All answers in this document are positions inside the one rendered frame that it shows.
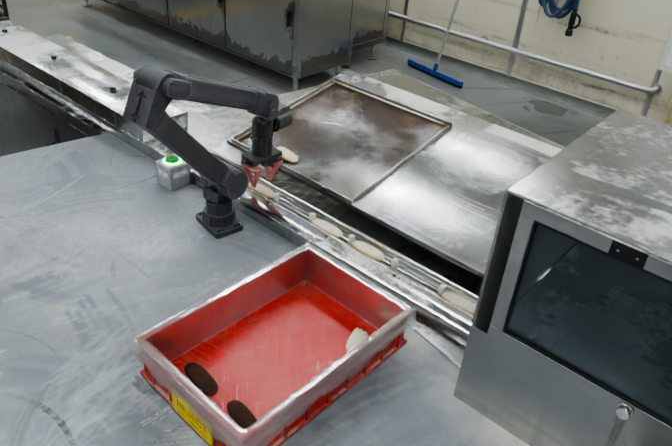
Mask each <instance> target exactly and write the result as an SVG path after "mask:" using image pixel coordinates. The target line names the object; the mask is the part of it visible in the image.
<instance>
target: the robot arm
mask: <svg viewBox="0 0 672 446"><path fill-rule="evenodd" d="M173 99H174V100H186V101H193V102H199V103H205V104H212V105H218V106H224V107H230V108H237V109H243V110H247V112H248V113H251V114H253V115H256V116H254V117H253V118H252V150H250V151H248V152H245V153H242V154H241V159H243V160H241V166H242V168H243V170H244V171H245V173H246V174H247V175H246V174H245V173H244V172H242V171H241V170H238V169H236V168H232V167H230V166H228V165H226V164H225V163H224V162H223V161H221V160H219V159H218V158H217V157H215V156H214V155H213V154H212V153H211V152H210V151H208V150H207V149H206V148H205V147H204V146H203V145H202V144H201V143H199V142H198V141H197V140H196V139H195V138H194V137H193V136H192V135H190V134H189V133H188V132H187V131H186V130H185V129H184V128H182V127H181V126H180V125H179V124H178V123H177V122H176V121H175V120H173V119H172V118H171V117H170V116H169V115H168V114H167V111H166V109H167V107H168V106H169V104H170V103H171V101H172V100H173ZM123 117H124V118H125V119H126V120H127V121H129V122H132V123H134V124H136V125H138V126H139V127H140V128H142V129H143V130H145V131H147V132H148V133H149V134H151V135H152V136H153V137H154V138H156V139H157V140H158V141H159V142H161V143H162V144H163V145H164V146H166V147H167V148H168V149H169V150H171V151H172V152H173V153H174V154H176V155H177V156H178V157H179V158H181V159H182V160H183V161H184V162H186V163H187V164H188V165H189V166H191V167H192V168H193V169H194V170H196V171H197V172H198V173H199V175H200V180H201V183H202V184H203V185H204V186H205V187H203V198H205V199H206V206H205V207H204V210H203V211H201V212H198V213H196V220H197V221H198V222H199V223H200V224H201V225H202V226H203V227H204V228H205V229H206V230H207V231H208V232H209V233H210V234H211V235H212V236H214V237H215V238H216V239H220V238H223V237H225V236H228V235H231V234H234V233H237V232H239V231H242V230H243V223H242V222H241V221H240V220H239V219H238V218H236V209H235V207H234V206H233V205H232V199H233V200H236V199H239V198H240V197H241V196H242V195H243V194H244V193H245V191H246V189H247V186H248V178H249V181H250V183H251V186H252V187H254V188H256V186H257V183H258V180H259V177H260V174H261V171H262V169H260V168H258V167H256V166H258V164H260V165H262V166H263V167H264V168H265V173H266V177H267V180H269V181H271V180H272V178H273V176H274V174H275V173H276V171H277V170H278V168H279V167H280V165H281V164H282V162H283V158H282V157H281V156H282V151H281V150H279V149H277V148H275V147H273V146H272V144H273V132H277V131H279V130H281V129H283V128H285V127H287V126H289V125H291V124H292V121H293V116H292V113H291V111H290V106H288V105H285V104H282V103H280V102H279V98H278V96H277V95H275V94H272V93H269V92H267V91H264V90H261V89H258V88H255V87H250V86H248V87H247V86H239V85H234V84H230V83H225V82H220V81H215V80H210V79H206V78H201V77H196V76H191V75H187V74H182V73H178V72H175V71H171V70H166V69H165V70H161V69H159V68H156V67H153V66H151V65H143V66H141V67H138V68H136V69H135V71H134V73H133V82H132V85H131V89H130V92H129V96H128V99H127V103H126V106H125V109H124V113H123ZM272 164H274V167H273V169H272V171H271V174H270V173H269V165H272ZM250 170H251V171H252V173H253V174H254V182H253V179H252V175H251V172H250Z"/></svg>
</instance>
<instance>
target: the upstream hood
mask: <svg viewBox="0 0 672 446"><path fill-rule="evenodd" d="M0 58H1V59H3V60H5V61H6V62H8V63H10V64H11V65H13V66H15V67H16V68H18V69H20V70H22V71H23V72H25V73H27V74H28V75H30V76H32V77H33V78H35V79H37V80H39V81H40V82H42V83H44V84H45V85H47V86H49V87H50V88H52V89H54V90H56V91H57V92H59V93H61V94H62V95H64V96H66V97H68V98H69V99H71V100H73V101H74V102H76V103H78V104H79V105H81V106H83V107H85V108H86V109H88V110H90V111H91V112H93V113H95V114H96V115H98V116H100V117H102V118H103V119H105V120H107V121H108V122H110V123H112V124H113V125H115V126H117V127H119V128H120V129H122V130H124V131H125V132H127V133H129V134H130V135H132V136H134V137H136V138H137V139H139V140H141V141H142V142H145V141H148V140H151V139H154V137H153V136H152V135H151V134H149V133H148V132H147V131H145V130H143V129H142V128H140V127H139V126H138V125H136V124H134V123H132V122H129V121H127V120H126V119H125V118H124V117H123V113H124V109H125V106H126V103H127V99H128V96H129V92H130V89H131V85H132V83H131V82H129V81H127V80H125V79H123V78H121V77H119V76H117V75H115V74H113V73H111V72H109V71H107V70H105V69H104V68H102V67H100V66H98V65H96V64H94V63H92V62H90V61H88V60H86V59H84V58H82V57H80V56H78V55H76V54H74V53H72V52H70V51H68V50H66V49H64V48H62V47H60V46H58V45H57V44H55V43H53V42H51V41H49V40H47V39H45V38H43V37H41V36H39V35H37V34H35V33H33V32H31V31H29V30H27V29H25V28H23V27H21V26H19V25H17V24H15V23H13V22H11V21H10V20H9V21H2V22H0ZM166 111H167V114H168V115H169V116H170V117H171V118H172V119H173V120H175V121H176V122H177V123H178V124H179V125H180V126H181V127H182V128H184V129H185V130H186V131H188V111H186V110H184V109H182V108H180V107H178V106H176V105H174V104H172V103H170V104H169V106H168V107H167V109H166Z"/></svg>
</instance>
